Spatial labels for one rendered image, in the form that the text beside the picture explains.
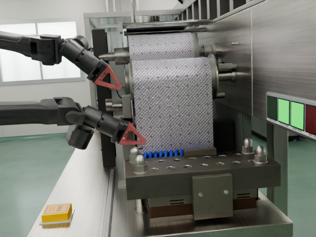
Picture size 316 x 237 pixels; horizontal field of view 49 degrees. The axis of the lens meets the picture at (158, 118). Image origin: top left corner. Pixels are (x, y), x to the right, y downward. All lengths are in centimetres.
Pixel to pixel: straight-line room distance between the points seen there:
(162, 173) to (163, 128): 21
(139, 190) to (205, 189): 16
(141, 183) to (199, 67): 39
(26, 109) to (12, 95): 597
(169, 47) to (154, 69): 25
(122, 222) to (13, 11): 619
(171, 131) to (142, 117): 10
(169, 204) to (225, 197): 14
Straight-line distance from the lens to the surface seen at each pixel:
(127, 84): 104
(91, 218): 98
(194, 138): 106
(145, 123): 103
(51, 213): 99
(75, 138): 103
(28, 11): 685
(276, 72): 85
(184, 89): 103
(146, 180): 87
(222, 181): 88
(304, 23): 74
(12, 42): 113
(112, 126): 101
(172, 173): 87
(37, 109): 95
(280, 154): 132
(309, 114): 71
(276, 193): 136
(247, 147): 103
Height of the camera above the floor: 131
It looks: 9 degrees down
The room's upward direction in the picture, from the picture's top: 3 degrees counter-clockwise
